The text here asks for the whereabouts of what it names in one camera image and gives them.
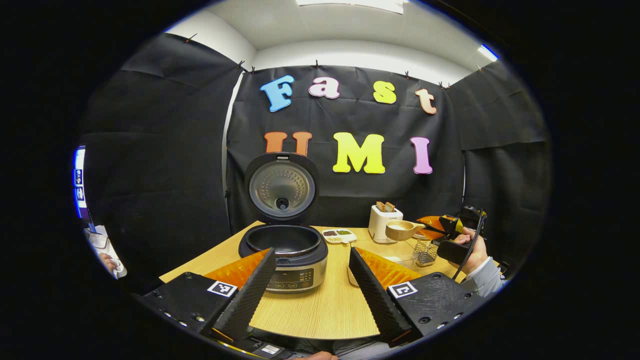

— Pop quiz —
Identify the black cable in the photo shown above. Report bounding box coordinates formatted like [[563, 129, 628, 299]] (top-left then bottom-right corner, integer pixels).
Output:
[[452, 210, 487, 281]]

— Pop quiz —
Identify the white divided dish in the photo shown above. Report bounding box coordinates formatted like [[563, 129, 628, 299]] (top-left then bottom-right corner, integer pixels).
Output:
[[321, 228, 358, 245]]

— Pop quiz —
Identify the wooden spoon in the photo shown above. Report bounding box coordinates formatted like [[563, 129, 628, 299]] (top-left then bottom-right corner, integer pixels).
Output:
[[385, 220, 441, 242]]

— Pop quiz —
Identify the large ceiling light panel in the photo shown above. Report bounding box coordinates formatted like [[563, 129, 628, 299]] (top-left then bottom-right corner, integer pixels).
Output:
[[296, 0, 405, 15]]

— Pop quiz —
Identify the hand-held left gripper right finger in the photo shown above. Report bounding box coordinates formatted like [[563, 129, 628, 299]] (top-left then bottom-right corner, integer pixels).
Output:
[[348, 246, 487, 348]]

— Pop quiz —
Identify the black silver rice cooker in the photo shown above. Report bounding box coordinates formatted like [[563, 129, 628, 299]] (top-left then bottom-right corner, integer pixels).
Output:
[[238, 152, 329, 294]]

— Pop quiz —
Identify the monitor screen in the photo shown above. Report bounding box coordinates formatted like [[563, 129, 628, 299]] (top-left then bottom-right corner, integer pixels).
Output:
[[73, 146, 91, 221]]

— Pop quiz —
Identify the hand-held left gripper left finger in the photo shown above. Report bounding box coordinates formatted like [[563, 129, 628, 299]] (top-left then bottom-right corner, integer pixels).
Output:
[[137, 247, 277, 343]]

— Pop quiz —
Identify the white toaster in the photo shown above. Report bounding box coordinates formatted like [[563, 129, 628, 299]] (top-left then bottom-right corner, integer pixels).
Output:
[[368, 204, 404, 244]]

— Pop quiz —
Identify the metal wire chopstick holder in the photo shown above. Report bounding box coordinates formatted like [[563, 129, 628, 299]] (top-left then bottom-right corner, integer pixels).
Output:
[[414, 239, 440, 267]]

